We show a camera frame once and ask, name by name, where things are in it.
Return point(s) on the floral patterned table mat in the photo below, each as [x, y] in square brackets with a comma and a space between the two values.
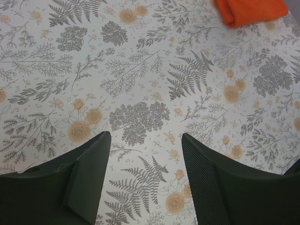
[147, 71]

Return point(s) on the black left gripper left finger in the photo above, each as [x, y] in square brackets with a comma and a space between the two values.
[63, 191]

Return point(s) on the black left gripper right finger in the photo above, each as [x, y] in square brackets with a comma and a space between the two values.
[226, 192]

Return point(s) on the orange t-shirt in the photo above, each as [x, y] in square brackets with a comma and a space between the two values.
[237, 13]

